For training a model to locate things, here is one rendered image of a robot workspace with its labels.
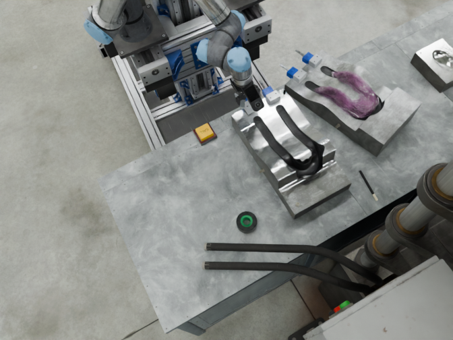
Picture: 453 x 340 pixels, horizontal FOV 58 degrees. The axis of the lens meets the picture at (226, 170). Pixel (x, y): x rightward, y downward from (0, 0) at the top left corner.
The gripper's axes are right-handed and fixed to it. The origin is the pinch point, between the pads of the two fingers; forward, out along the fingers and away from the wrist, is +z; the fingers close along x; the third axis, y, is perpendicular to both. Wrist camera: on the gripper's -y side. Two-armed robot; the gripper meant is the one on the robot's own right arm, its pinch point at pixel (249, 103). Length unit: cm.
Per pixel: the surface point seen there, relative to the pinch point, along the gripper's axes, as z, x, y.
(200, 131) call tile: 8.2, 23.3, 3.5
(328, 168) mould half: 4.9, -12.8, -39.1
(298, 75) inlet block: 10.6, -26.1, 3.8
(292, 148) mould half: -0.1, -4.4, -25.4
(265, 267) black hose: -4, 28, -59
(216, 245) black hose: -1, 40, -43
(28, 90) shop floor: 100, 116, 138
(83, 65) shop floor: 105, 73, 137
